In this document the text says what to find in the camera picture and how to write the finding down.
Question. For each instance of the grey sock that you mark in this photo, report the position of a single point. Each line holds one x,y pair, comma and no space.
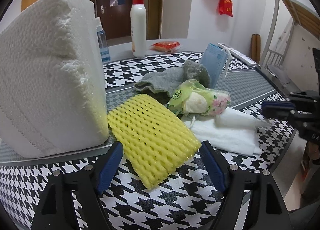
167,81

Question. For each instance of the yellow foam net sleeve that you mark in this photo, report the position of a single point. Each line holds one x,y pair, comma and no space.
154,139

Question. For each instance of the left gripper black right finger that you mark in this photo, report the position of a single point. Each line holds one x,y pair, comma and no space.
266,209

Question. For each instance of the metal bunk bed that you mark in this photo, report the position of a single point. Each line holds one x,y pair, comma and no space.
292,32

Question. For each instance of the dark brown entrance door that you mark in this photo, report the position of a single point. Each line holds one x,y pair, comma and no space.
115,17

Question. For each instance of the white remote control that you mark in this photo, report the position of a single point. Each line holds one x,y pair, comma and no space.
242,57

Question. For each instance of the houndstooth table mat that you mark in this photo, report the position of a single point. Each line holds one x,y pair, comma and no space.
162,193

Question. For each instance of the white towel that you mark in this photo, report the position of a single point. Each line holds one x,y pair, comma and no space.
232,131

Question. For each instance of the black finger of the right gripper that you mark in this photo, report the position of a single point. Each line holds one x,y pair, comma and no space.
280,110

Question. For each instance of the blue spray bottle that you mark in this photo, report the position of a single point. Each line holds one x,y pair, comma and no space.
102,41

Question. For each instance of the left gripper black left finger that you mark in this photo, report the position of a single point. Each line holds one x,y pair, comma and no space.
55,209

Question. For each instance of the white styrofoam box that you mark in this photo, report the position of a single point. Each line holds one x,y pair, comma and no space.
52,80

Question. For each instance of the red snack packet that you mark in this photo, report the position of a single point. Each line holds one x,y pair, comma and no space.
166,46

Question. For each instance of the black smartphone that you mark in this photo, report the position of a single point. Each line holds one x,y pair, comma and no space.
283,88

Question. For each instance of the blue face mask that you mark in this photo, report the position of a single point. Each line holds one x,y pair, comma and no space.
216,61

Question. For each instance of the white pump lotion bottle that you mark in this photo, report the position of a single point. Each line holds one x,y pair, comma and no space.
138,28

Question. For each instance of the wooden boards against wall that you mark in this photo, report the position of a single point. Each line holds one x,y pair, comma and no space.
255,51

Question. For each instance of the green tissue pack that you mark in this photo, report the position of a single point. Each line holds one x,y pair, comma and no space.
191,97

